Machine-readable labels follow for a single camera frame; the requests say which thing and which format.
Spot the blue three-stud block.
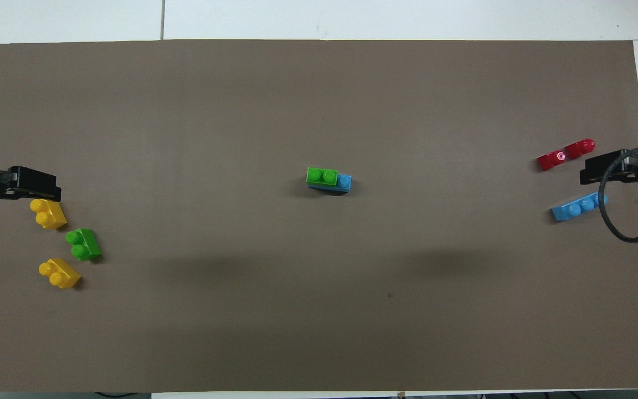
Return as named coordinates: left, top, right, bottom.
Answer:
left=550, top=192, right=609, bottom=222
left=308, top=173, right=353, bottom=193

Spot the green two-stud block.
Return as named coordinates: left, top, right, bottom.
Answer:
left=65, top=228, right=102, bottom=262
left=306, top=167, right=338, bottom=186

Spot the small red rounded block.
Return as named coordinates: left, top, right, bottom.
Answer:
left=537, top=150, right=568, bottom=171
left=565, top=139, right=596, bottom=160

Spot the yellow two-stud block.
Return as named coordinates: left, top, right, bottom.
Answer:
left=29, top=198, right=68, bottom=230
left=38, top=258, right=82, bottom=289

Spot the brown table mat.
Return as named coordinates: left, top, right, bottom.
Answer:
left=0, top=39, right=638, bottom=394

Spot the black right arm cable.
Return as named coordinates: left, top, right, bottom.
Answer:
left=598, top=145, right=638, bottom=243

